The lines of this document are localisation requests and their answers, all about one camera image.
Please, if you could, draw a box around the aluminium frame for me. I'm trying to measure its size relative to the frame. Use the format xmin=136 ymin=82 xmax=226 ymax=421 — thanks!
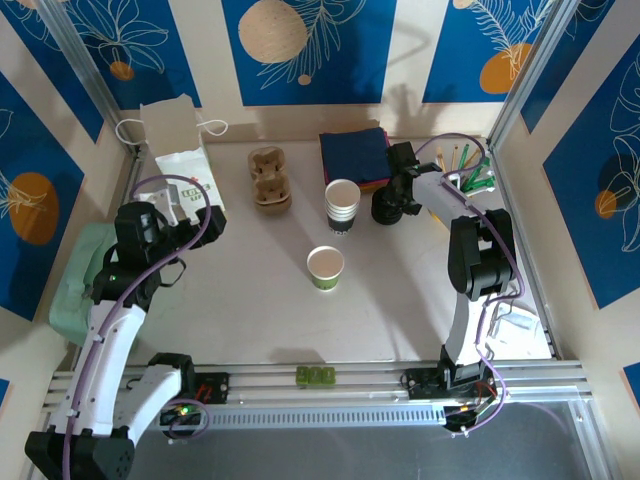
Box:
xmin=29 ymin=0 xmax=614 ymax=480

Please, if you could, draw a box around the mint green cloth mat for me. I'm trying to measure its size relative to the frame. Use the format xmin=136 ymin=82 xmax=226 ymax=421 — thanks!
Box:
xmin=48 ymin=222 xmax=122 ymax=347

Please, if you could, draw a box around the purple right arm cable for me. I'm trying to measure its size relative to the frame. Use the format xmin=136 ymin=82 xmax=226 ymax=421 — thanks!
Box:
xmin=417 ymin=132 xmax=527 ymax=436

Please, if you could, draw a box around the brown pulp cup carrier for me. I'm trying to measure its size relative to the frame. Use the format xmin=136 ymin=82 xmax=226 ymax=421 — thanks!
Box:
xmin=247 ymin=145 xmax=294 ymax=209

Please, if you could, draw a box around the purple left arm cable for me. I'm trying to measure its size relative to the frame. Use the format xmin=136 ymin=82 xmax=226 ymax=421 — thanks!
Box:
xmin=60 ymin=174 xmax=212 ymax=480

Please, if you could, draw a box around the stack of pulp cup carriers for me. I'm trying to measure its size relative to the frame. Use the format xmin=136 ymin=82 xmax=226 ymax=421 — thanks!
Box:
xmin=247 ymin=145 xmax=294 ymax=218

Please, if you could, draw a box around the white paper packet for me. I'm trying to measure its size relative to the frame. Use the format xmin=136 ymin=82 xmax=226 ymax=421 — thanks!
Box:
xmin=492 ymin=304 xmax=542 ymax=347

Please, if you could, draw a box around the stack of black-white paper cups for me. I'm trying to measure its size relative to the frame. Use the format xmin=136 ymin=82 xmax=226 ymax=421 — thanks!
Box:
xmin=323 ymin=178 xmax=362 ymax=235

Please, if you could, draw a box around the small circuit board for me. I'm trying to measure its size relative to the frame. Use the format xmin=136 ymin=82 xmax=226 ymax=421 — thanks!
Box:
xmin=443 ymin=403 xmax=495 ymax=432
xmin=159 ymin=402 xmax=204 ymax=432

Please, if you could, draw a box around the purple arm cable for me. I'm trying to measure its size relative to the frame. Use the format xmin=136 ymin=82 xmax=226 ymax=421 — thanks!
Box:
xmin=60 ymin=174 xmax=212 ymax=480
xmin=417 ymin=132 xmax=527 ymax=436

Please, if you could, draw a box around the white printed paper bag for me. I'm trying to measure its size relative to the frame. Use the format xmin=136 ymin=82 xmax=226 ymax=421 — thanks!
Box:
xmin=115 ymin=94 xmax=229 ymax=221

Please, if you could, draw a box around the stack of blue paper napkins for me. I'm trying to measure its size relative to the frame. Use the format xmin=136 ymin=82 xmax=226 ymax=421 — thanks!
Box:
xmin=318 ymin=127 xmax=393 ymax=190

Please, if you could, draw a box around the grey slotted cable duct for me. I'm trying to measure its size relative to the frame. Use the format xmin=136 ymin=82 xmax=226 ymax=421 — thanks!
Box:
xmin=203 ymin=403 xmax=447 ymax=431

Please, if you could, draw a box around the green terminal block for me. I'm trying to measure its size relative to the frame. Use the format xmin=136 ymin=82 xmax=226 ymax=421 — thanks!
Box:
xmin=295 ymin=366 xmax=337 ymax=389

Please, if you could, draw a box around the stack of black cup lids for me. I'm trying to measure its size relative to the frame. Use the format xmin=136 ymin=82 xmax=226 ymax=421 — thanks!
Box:
xmin=370 ymin=192 xmax=409 ymax=227

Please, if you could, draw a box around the green paper cup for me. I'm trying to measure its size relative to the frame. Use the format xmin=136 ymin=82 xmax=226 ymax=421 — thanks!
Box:
xmin=306 ymin=245 xmax=346 ymax=292

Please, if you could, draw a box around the white stirrer holder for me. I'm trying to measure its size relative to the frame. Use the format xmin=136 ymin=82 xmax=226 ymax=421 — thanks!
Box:
xmin=447 ymin=167 xmax=497 ymax=197

